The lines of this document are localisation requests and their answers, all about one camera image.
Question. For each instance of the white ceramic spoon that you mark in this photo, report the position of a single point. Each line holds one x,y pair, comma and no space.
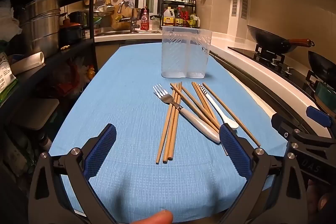
232,123

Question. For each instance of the black storage shelf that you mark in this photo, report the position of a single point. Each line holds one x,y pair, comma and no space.
33,80

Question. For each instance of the stacked steel pots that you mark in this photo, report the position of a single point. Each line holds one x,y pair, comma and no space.
40,26

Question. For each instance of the black spice rack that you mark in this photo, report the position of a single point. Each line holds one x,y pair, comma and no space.
185,13

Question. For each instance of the wooden chopstick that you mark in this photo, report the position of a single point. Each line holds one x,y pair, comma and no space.
203,101
175,124
203,110
170,128
240,123
207,104
165,126
191,105

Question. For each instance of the orange pot lid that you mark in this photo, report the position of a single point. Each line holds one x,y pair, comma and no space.
68,24

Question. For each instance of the green food package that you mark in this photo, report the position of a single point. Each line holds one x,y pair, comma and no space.
7,78

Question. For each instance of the clear plastic utensil holder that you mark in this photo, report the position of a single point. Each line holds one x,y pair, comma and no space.
185,52

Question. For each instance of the white plastic bag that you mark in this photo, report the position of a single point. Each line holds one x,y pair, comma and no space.
9,26

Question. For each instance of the white handled steel fork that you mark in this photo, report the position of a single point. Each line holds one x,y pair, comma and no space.
198,123

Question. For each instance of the black wok red handle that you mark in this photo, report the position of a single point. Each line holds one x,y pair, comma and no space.
276,44

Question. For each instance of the person's right hand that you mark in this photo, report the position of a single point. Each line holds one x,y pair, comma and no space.
320,204

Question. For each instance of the chrome sink faucet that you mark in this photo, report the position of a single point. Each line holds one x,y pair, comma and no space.
127,17

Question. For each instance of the yellow oil jug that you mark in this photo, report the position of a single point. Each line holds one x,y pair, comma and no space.
169,17

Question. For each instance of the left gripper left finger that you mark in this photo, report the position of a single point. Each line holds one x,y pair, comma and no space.
48,199

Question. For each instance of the white paper roll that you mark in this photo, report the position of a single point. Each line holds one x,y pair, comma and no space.
30,62

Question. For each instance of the blue table mat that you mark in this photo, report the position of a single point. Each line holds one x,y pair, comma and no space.
198,182

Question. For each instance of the person's left hand thumb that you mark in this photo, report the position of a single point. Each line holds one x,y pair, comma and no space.
162,217

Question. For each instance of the red dish soap bottle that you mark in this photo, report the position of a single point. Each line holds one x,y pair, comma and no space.
145,19

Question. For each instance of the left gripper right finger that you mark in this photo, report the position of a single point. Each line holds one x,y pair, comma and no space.
274,191

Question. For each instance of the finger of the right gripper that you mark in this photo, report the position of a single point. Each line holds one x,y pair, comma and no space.
318,116
302,132

